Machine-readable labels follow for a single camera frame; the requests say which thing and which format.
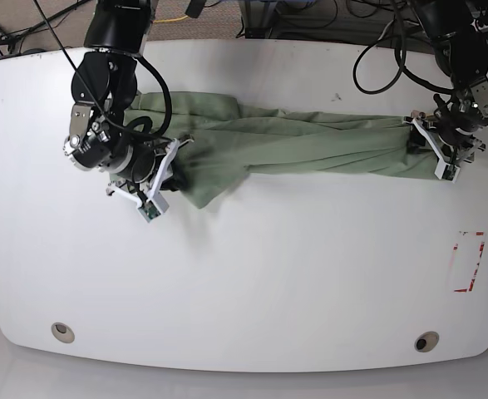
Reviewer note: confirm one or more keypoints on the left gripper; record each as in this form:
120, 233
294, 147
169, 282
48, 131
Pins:
459, 113

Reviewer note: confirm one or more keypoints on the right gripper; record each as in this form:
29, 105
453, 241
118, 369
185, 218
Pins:
92, 141

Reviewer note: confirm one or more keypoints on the green T-shirt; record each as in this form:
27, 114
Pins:
232, 140

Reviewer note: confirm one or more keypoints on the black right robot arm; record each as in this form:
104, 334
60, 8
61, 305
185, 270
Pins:
104, 86

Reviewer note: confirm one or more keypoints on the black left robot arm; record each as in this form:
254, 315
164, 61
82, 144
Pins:
461, 53

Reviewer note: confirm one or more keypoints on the red tape rectangle marking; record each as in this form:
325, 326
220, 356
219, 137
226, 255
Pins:
465, 260

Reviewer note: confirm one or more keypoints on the black tripod legs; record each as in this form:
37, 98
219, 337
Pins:
11, 41

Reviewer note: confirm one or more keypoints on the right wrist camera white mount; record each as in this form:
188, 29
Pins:
152, 183

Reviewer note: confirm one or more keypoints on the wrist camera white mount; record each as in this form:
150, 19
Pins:
152, 183
439, 149

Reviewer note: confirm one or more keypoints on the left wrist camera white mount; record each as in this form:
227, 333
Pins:
439, 149

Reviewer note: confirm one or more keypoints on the left table cable grommet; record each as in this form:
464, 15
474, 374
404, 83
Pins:
62, 333

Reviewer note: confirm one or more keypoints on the table cable grommet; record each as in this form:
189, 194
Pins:
426, 341
62, 333

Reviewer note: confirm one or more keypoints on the right table cable grommet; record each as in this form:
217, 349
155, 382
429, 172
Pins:
426, 341

